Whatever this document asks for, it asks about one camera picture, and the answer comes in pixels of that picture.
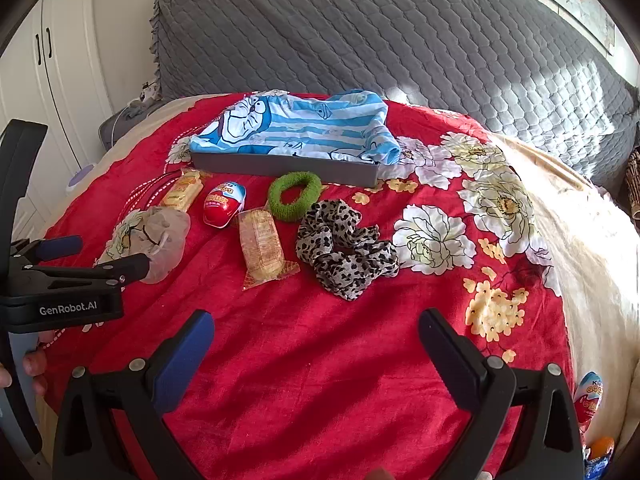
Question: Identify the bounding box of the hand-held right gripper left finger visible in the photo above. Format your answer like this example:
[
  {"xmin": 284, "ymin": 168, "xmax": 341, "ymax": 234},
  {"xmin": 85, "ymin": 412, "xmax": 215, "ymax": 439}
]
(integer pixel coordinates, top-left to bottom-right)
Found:
[{"xmin": 52, "ymin": 310, "xmax": 216, "ymax": 480}]

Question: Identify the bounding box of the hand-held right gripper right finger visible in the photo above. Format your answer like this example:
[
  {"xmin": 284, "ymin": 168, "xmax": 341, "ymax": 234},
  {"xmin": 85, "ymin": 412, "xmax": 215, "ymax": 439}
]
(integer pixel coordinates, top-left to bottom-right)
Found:
[{"xmin": 419, "ymin": 308, "xmax": 586, "ymax": 480}]

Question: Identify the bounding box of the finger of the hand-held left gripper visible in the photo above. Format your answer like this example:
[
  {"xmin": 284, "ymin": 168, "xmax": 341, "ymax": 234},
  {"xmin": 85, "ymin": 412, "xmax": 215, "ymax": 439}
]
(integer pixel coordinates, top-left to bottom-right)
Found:
[
  {"xmin": 10, "ymin": 235, "xmax": 84, "ymax": 266},
  {"xmin": 22, "ymin": 253, "xmax": 151, "ymax": 291}
]

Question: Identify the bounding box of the beige sheer hair scrunchie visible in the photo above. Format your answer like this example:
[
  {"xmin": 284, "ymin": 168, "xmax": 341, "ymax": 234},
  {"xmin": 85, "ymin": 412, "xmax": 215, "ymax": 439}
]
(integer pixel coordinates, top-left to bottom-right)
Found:
[{"xmin": 97, "ymin": 206, "xmax": 192, "ymax": 285}]

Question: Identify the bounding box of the yellow label bread packet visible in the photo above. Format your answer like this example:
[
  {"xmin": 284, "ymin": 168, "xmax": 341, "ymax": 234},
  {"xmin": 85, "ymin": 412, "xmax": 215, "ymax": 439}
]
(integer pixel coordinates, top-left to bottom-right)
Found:
[{"xmin": 160, "ymin": 169, "xmax": 207, "ymax": 212}]

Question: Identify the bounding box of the red white chocolate egg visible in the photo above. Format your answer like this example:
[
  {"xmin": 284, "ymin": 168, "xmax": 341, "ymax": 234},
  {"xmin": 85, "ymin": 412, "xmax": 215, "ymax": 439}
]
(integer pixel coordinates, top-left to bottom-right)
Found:
[
  {"xmin": 202, "ymin": 181, "xmax": 247, "ymax": 228},
  {"xmin": 574, "ymin": 371, "xmax": 605, "ymax": 431}
]

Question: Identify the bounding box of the clear bread packet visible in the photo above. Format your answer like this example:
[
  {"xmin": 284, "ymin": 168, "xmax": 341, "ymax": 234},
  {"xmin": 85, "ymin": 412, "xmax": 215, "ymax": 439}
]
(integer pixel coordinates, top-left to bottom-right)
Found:
[{"xmin": 237, "ymin": 207, "xmax": 301, "ymax": 292}]

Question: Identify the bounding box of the green fuzzy hair scrunchie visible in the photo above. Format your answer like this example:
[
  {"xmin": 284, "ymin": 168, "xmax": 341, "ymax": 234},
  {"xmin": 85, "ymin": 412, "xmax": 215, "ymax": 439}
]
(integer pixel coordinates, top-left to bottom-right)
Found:
[{"xmin": 267, "ymin": 171, "xmax": 323, "ymax": 222}]

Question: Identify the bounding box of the leopard print hair scrunchie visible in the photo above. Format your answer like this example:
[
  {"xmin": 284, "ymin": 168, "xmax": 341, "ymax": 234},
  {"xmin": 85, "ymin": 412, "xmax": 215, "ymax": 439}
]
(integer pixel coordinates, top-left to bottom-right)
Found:
[{"xmin": 295, "ymin": 199, "xmax": 401, "ymax": 302}]

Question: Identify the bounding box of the person's left hand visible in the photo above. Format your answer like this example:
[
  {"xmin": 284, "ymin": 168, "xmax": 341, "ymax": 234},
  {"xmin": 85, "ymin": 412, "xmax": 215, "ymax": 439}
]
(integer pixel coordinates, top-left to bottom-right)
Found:
[{"xmin": 0, "ymin": 329, "xmax": 57, "ymax": 397}]

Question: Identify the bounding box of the purple white round container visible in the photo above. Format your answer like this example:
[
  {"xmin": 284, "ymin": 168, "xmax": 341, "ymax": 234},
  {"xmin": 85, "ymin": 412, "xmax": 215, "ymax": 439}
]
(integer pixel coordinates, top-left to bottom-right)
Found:
[{"xmin": 65, "ymin": 162, "xmax": 96, "ymax": 193}]

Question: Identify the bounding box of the grey bedside stool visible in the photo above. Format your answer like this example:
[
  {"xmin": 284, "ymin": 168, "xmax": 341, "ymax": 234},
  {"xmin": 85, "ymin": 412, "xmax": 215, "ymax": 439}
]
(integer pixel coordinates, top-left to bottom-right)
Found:
[{"xmin": 98, "ymin": 105, "xmax": 161, "ymax": 151}]

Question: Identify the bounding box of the red floral blanket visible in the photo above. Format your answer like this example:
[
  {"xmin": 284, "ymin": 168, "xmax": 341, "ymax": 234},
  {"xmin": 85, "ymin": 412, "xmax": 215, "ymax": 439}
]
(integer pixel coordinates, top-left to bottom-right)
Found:
[{"xmin": 37, "ymin": 92, "xmax": 573, "ymax": 480}]

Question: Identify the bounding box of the white wardrobe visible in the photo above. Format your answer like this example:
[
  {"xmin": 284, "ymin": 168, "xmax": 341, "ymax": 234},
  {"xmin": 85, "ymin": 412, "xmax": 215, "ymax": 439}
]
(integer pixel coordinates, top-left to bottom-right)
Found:
[{"xmin": 0, "ymin": 0, "xmax": 113, "ymax": 241}]

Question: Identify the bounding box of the small clutter on stool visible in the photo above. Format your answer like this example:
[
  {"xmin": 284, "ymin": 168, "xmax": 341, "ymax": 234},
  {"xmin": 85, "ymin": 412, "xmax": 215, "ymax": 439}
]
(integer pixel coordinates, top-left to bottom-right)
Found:
[{"xmin": 125, "ymin": 82, "xmax": 161, "ymax": 118}]

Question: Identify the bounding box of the orange blue snack packet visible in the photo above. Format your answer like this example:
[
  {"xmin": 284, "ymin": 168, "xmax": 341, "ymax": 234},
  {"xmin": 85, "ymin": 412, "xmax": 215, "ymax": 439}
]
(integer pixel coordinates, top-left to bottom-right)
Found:
[{"xmin": 582, "ymin": 436, "xmax": 616, "ymax": 480}]

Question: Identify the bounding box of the brown wicker basket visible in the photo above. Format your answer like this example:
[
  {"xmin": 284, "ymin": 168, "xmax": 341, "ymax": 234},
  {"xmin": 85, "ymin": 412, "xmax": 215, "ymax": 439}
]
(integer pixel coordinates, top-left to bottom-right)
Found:
[{"xmin": 624, "ymin": 147, "xmax": 640, "ymax": 221}]

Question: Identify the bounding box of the grey quilted headboard cover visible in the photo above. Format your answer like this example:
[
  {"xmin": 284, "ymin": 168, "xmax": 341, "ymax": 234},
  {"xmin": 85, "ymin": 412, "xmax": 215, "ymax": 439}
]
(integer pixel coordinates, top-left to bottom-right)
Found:
[{"xmin": 148, "ymin": 0, "xmax": 640, "ymax": 201}]

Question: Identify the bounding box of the framed wall picture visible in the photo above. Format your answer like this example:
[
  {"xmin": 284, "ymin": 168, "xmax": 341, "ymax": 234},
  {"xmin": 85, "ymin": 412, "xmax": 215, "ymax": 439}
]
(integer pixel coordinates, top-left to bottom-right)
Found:
[{"xmin": 532, "ymin": 0, "xmax": 616, "ymax": 56}]

